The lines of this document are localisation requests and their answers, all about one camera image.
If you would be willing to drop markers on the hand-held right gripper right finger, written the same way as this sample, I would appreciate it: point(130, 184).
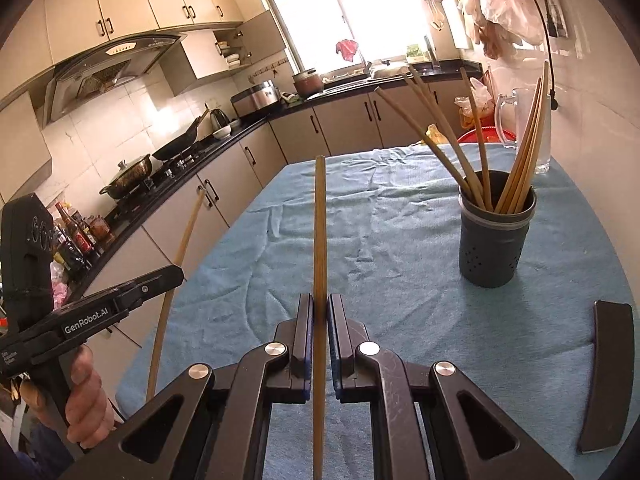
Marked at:
point(342, 365)

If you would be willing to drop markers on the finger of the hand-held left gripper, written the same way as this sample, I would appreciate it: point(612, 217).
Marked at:
point(155, 285)

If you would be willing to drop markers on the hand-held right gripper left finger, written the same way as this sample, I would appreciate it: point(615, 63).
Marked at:
point(300, 360)

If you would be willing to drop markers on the dark grey utensil holder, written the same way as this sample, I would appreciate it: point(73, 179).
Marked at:
point(495, 255)

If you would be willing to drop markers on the bunch of wooden chopsticks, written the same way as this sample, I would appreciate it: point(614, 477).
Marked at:
point(510, 187)

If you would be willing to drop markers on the person's left forearm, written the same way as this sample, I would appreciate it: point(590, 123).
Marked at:
point(30, 455)

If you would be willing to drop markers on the person's left hand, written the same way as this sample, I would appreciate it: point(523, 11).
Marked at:
point(92, 400)

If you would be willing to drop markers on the cluster of sauce bottles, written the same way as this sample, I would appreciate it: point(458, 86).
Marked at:
point(80, 240)

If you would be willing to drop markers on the steel pot with lid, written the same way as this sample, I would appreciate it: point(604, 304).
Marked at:
point(127, 177)

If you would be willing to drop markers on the black gas stove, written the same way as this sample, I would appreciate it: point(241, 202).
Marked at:
point(175, 167)

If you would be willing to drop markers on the blue tablecloth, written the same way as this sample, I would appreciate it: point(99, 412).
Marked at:
point(390, 240)

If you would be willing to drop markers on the black wok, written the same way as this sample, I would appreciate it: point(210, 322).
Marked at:
point(175, 147)

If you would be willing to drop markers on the white bowl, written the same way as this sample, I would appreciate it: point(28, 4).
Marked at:
point(222, 132)

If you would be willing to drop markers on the steel kettle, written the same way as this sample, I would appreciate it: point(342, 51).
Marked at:
point(220, 119)

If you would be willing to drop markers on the silver rice cooker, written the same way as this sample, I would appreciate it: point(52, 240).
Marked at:
point(255, 97)

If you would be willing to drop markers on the steel range hood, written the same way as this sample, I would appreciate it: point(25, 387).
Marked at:
point(115, 60)

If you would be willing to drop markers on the cream lower kitchen cabinets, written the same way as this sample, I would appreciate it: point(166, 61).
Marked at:
point(345, 125)

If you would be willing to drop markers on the yellow plastic bag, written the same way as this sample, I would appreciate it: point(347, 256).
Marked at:
point(434, 135)

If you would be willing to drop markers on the brown clay pot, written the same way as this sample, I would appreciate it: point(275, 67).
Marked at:
point(307, 85)

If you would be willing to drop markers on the red plastic basin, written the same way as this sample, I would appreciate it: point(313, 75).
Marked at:
point(470, 137)

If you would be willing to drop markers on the black curved flat case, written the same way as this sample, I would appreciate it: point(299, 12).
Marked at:
point(605, 375)

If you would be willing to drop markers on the clear glass pitcher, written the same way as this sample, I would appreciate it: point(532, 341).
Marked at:
point(545, 155)

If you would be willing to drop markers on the steel pan lid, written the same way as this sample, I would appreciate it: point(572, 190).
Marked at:
point(387, 71)

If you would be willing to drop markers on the red cloth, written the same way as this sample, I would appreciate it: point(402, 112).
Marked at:
point(347, 50)

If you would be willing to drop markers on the white plastic bag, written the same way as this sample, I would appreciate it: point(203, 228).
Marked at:
point(482, 95)

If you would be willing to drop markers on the black kitchen countertop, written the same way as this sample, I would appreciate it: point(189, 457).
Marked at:
point(452, 66)

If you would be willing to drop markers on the green packet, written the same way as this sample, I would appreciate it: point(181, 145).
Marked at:
point(415, 50)

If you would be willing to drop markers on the steel faucet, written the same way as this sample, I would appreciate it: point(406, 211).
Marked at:
point(431, 52)

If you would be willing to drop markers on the kitchen window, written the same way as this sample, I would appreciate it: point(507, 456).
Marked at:
point(350, 10)

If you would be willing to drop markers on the white cutting board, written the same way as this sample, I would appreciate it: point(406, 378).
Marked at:
point(456, 22)

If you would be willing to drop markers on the hanging pink plastic bags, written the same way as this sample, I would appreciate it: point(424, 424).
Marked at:
point(500, 5)

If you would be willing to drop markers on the cream side wall cabinet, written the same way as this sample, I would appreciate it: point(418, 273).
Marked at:
point(22, 145)

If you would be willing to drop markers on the wall power strip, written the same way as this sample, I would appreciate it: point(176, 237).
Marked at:
point(556, 15)

